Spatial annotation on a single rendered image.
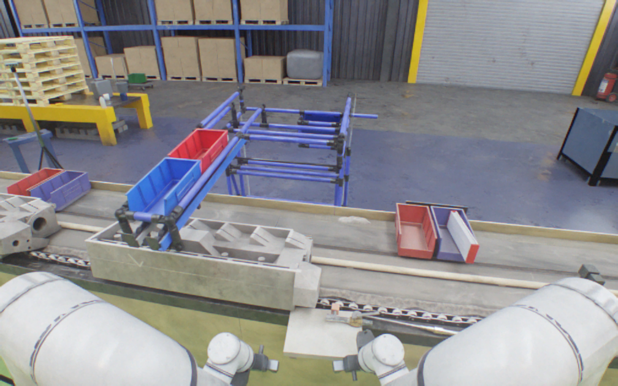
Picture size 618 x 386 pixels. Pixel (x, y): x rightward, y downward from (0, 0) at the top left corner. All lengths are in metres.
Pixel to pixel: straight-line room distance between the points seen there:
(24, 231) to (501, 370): 2.09
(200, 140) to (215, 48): 9.16
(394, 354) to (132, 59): 12.05
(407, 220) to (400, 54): 9.63
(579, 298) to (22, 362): 0.70
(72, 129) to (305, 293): 6.10
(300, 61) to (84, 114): 6.13
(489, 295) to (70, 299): 1.63
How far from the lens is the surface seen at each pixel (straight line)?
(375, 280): 1.64
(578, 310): 0.53
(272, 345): 1.64
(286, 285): 1.32
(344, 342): 1.33
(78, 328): 0.47
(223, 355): 0.98
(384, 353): 0.98
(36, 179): 2.99
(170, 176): 1.53
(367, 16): 11.25
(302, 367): 1.74
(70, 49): 7.28
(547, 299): 0.53
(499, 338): 0.46
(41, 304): 0.52
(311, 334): 1.35
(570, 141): 6.13
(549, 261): 2.17
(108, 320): 0.46
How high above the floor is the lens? 1.89
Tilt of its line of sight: 30 degrees down
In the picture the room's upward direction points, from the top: 1 degrees clockwise
